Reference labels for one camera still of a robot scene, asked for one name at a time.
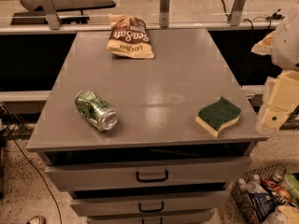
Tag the shoe tip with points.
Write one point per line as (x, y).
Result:
(36, 220)

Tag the green soda can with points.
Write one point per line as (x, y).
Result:
(99, 113)

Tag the red snack package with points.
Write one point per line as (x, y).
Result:
(277, 188)

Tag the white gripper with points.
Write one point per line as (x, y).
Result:
(289, 47)

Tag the sea salt chips bag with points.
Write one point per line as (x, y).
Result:
(129, 37)

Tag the drawer black handle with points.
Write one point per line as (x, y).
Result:
(155, 220)
(151, 177)
(150, 207)

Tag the right metal bracket post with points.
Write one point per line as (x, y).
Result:
(235, 16)

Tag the metal bracket post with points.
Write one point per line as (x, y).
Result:
(51, 14)
(164, 13)
(235, 16)

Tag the grey drawer cabinet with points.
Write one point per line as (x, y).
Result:
(157, 101)

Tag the middle metal bracket post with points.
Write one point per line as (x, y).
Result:
(164, 13)

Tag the green and yellow sponge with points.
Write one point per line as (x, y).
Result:
(218, 116)

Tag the clear plastic water bottle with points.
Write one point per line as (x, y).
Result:
(254, 185)

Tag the bottom drawer black handle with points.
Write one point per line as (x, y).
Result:
(155, 220)

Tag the green snack package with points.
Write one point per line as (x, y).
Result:
(291, 184)

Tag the top drawer black handle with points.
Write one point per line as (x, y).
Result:
(151, 177)

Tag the wire basket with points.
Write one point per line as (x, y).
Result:
(242, 199)

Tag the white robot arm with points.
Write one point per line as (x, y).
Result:
(283, 47)

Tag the left metal bracket post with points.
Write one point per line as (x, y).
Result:
(51, 14)

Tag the middle drawer black handle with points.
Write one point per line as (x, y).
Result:
(150, 207)

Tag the yellow snack bag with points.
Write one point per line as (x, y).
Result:
(289, 212)

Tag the blue snack bag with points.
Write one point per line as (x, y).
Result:
(263, 204)

